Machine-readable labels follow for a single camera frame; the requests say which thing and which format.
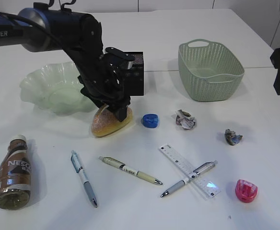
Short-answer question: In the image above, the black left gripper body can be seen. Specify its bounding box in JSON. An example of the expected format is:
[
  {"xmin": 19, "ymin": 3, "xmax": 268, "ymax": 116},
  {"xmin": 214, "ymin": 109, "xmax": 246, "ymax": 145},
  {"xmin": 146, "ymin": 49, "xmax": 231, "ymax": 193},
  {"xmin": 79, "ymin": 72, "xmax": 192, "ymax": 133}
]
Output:
[{"xmin": 77, "ymin": 54, "xmax": 130, "ymax": 111}]

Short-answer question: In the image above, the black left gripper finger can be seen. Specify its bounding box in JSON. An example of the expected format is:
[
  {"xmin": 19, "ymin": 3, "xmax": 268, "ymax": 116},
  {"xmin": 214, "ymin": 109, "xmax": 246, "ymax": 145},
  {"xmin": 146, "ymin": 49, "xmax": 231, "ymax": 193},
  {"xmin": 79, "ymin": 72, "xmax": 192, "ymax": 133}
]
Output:
[
  {"xmin": 80, "ymin": 89, "xmax": 105, "ymax": 108},
  {"xmin": 114, "ymin": 107, "xmax": 128, "ymax": 122}
]

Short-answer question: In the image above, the sugar coated bread roll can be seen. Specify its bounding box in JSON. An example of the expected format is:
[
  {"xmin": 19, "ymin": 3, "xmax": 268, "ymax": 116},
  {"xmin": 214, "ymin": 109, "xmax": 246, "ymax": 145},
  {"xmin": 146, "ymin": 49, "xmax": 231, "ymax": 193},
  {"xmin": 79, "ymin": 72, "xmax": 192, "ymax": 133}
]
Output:
[{"xmin": 91, "ymin": 105, "xmax": 133, "ymax": 138}]

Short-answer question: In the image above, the large paper ball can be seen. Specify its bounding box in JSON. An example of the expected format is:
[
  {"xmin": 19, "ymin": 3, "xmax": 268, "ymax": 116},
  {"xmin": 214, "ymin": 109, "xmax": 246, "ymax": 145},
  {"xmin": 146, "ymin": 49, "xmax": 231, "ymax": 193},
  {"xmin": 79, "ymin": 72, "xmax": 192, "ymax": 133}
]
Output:
[{"xmin": 175, "ymin": 109, "xmax": 197, "ymax": 130}]

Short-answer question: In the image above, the small paper ball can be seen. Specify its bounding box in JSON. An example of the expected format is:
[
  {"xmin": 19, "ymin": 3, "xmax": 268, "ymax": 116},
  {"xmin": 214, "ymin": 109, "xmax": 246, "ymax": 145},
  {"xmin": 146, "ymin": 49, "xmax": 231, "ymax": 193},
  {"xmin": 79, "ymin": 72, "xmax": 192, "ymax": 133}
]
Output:
[{"xmin": 224, "ymin": 129, "xmax": 243, "ymax": 146}]

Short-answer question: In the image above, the brown Nescafe coffee bottle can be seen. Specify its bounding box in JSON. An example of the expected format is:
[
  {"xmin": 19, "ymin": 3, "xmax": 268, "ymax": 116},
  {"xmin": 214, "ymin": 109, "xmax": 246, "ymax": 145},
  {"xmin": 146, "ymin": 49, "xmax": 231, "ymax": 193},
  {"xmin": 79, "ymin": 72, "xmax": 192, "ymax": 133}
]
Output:
[{"xmin": 0, "ymin": 135, "xmax": 31, "ymax": 210}]

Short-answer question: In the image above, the pink pencil sharpener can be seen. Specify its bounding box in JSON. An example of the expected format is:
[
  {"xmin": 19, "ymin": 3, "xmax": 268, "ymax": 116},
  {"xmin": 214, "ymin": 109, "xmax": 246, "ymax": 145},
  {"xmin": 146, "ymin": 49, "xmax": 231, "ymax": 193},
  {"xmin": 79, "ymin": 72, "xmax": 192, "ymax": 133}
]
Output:
[{"xmin": 235, "ymin": 179, "xmax": 258, "ymax": 203}]

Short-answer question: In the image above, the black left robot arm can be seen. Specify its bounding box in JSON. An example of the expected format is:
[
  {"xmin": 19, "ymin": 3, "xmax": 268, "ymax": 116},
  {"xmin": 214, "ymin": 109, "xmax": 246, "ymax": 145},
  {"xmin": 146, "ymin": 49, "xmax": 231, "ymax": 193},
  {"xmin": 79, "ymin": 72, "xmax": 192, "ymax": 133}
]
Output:
[{"xmin": 0, "ymin": 1, "xmax": 135, "ymax": 121}]

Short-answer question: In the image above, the blue pencil sharpener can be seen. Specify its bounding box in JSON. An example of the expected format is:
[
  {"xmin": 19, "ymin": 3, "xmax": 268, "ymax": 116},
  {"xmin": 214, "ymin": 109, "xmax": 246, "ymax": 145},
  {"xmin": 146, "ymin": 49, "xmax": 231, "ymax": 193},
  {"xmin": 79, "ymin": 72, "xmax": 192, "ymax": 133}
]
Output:
[{"xmin": 142, "ymin": 114, "xmax": 159, "ymax": 128}]

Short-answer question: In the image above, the black mesh pen holder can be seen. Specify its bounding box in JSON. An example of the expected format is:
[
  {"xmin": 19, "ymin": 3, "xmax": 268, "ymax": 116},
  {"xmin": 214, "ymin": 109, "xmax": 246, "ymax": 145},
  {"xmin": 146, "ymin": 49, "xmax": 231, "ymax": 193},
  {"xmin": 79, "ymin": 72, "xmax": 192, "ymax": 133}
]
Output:
[{"xmin": 122, "ymin": 52, "xmax": 144, "ymax": 96}]

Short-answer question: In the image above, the green wavy glass plate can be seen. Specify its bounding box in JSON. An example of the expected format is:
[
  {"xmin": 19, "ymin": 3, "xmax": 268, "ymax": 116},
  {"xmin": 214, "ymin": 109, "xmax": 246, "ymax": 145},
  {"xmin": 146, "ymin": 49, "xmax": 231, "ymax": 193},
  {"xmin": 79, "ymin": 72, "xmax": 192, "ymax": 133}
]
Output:
[{"xmin": 20, "ymin": 62, "xmax": 96, "ymax": 115}]

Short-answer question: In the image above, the beige white pen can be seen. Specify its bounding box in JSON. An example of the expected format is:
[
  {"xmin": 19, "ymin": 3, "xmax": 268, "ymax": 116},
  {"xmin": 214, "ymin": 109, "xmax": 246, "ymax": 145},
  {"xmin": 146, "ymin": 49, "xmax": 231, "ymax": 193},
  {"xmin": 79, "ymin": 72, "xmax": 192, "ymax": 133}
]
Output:
[{"xmin": 99, "ymin": 156, "xmax": 163, "ymax": 185}]

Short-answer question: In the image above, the blue white pen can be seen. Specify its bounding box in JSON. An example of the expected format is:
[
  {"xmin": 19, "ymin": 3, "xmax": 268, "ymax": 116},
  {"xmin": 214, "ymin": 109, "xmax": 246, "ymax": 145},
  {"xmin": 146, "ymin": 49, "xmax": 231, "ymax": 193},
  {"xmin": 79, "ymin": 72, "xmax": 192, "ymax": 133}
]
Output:
[{"xmin": 70, "ymin": 150, "xmax": 98, "ymax": 208}]

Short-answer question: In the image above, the green plastic basket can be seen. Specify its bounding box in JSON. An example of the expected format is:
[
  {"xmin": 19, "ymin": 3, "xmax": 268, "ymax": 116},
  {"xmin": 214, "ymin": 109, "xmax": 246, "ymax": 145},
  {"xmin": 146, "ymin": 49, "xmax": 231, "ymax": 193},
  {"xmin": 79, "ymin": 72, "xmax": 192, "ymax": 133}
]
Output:
[{"xmin": 178, "ymin": 39, "xmax": 245, "ymax": 102}]

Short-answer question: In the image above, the grey clear pen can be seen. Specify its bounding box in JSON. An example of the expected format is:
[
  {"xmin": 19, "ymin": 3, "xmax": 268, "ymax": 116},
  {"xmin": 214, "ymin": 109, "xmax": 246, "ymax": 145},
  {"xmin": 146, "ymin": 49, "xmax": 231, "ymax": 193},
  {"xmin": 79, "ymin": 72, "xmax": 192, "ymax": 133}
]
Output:
[{"xmin": 160, "ymin": 161, "xmax": 220, "ymax": 198}]

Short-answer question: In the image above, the clear plastic ruler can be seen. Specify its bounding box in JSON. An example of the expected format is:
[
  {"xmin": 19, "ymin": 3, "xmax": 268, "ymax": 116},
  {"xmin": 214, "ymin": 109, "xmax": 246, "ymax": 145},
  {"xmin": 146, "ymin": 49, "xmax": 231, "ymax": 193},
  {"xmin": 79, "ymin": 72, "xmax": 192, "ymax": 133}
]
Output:
[{"xmin": 159, "ymin": 144, "xmax": 212, "ymax": 199}]

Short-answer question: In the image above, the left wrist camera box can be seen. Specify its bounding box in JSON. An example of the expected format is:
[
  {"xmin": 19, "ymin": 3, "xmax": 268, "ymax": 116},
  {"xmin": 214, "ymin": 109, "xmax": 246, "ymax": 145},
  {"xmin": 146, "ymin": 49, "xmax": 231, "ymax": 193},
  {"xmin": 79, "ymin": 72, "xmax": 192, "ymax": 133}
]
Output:
[{"xmin": 105, "ymin": 47, "xmax": 135, "ymax": 69}]

